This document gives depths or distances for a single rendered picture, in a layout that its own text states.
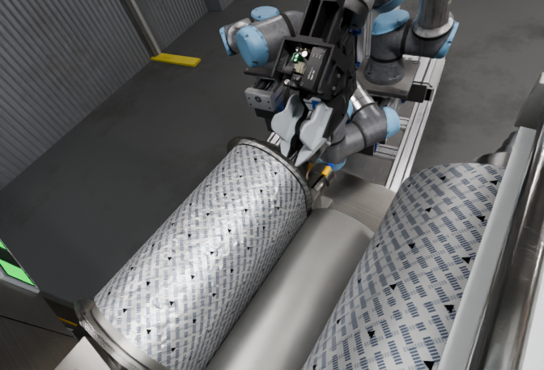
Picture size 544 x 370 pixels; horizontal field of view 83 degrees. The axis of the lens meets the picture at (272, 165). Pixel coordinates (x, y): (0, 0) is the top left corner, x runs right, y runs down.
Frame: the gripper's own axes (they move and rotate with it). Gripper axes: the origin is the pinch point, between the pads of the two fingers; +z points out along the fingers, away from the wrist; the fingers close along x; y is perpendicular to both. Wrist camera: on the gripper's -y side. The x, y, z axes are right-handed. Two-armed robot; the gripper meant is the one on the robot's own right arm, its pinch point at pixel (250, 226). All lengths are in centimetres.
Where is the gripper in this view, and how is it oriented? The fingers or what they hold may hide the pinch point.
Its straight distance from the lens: 58.3
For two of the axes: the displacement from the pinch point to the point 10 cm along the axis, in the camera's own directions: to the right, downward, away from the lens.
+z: -5.7, 7.0, -4.3
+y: -1.9, -6.3, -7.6
